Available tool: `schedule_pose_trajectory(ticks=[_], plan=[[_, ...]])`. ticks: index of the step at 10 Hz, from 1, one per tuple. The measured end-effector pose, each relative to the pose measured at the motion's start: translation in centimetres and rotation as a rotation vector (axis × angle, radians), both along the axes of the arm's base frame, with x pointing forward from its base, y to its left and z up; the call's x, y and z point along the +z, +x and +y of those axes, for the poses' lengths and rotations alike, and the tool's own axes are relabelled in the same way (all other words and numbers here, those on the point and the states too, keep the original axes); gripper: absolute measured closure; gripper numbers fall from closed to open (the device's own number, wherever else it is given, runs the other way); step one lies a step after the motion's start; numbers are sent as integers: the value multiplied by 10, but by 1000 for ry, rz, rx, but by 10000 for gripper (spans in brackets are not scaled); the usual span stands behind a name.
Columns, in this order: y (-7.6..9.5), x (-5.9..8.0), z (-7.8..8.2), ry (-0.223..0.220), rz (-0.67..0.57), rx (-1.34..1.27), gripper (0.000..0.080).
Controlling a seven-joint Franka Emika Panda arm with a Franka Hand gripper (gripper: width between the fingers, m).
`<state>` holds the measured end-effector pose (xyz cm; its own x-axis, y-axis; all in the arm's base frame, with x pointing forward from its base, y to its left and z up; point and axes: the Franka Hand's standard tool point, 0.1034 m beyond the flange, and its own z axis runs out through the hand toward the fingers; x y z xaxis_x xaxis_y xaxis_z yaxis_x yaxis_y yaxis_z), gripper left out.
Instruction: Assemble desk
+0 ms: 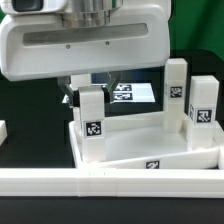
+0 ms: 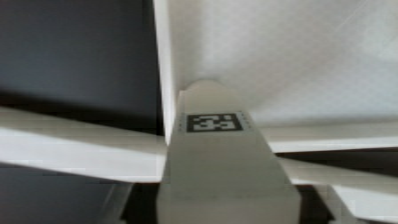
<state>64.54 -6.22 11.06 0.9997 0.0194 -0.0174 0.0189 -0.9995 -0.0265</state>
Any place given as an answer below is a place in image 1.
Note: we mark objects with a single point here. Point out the white L-shaped fence wall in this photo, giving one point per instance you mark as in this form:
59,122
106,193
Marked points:
101,182

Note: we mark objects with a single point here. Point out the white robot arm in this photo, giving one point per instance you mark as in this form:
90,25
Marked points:
60,38

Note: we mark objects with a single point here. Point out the white desk tabletop tray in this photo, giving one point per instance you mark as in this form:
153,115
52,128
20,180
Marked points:
140,142

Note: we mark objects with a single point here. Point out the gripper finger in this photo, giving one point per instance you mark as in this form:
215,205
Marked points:
72,95
111,86

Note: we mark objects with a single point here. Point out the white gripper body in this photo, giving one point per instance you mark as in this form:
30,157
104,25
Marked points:
57,38

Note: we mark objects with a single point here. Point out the white block at left edge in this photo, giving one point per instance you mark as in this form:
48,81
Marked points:
3,131

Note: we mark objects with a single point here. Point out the white marker base plate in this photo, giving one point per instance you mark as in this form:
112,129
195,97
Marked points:
128,93

